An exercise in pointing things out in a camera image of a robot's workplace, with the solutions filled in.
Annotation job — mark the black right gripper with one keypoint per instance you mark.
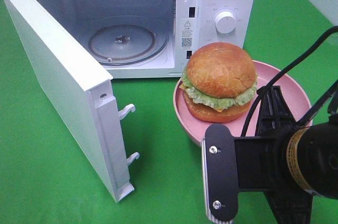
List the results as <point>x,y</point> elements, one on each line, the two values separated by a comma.
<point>262,164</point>

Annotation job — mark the burger with lettuce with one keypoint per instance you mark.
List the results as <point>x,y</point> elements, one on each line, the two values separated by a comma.
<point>219,82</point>

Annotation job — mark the white microwave door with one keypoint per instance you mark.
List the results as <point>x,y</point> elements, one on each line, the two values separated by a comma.
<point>80,90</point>

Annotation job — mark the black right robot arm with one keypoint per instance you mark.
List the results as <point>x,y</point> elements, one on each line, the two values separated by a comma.
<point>290,160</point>

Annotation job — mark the upper white microwave knob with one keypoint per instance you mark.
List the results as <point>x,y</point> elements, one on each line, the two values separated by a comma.
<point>225,22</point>

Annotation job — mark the white microwave oven body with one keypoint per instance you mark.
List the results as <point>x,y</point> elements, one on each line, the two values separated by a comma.
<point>191,24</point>

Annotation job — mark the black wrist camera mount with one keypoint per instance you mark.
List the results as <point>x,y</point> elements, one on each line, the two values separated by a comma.
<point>220,177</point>

